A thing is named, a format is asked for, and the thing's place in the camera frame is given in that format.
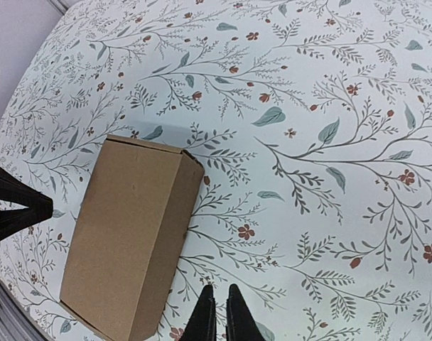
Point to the floral patterned table mat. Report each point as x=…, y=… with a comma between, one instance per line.
x=313, y=122

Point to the brown cardboard box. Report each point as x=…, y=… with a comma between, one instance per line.
x=129, y=236

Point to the front aluminium rail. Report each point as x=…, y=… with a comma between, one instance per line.
x=15, y=324

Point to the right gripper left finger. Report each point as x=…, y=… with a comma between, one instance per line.
x=20, y=206

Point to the left aluminium frame post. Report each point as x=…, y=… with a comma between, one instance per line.
x=61, y=5

